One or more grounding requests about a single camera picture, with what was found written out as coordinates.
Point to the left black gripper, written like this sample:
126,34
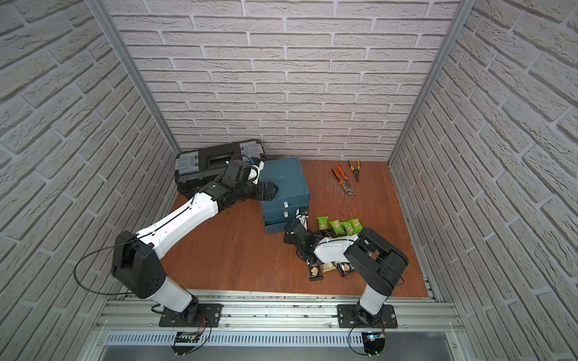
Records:
260,190

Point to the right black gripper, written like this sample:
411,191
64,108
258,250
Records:
287,240

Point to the teal bottom drawer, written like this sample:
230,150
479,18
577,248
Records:
273,227

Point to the teal drawer cabinet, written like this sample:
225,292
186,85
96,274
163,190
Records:
287,175

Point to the green cookie packet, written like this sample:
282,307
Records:
337,228
348,227
323,223
356,225

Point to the dark cookie packet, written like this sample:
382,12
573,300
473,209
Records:
345,269
315,272

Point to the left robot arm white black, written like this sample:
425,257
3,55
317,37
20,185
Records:
136,260

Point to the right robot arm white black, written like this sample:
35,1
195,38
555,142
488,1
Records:
375,259

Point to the black plastic toolbox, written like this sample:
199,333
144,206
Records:
196,168

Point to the right controller board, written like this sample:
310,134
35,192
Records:
373,343

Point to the controller board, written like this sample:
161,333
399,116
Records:
373,343
187,342

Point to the left controller board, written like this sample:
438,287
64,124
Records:
187,342

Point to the right corner aluminium profile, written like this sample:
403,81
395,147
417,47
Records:
462,14

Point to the corner aluminium profile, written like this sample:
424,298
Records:
462,14
105,21

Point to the left corner aluminium profile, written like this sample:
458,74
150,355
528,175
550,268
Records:
105,21

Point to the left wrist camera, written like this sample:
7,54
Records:
240,172

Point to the orange handled pliers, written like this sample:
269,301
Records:
343,181

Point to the yellow handled pliers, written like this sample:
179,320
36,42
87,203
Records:
356,169

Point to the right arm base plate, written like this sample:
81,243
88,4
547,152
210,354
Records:
354,316

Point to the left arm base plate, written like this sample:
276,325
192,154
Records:
198,315

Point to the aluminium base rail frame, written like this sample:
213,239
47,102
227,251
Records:
279,326

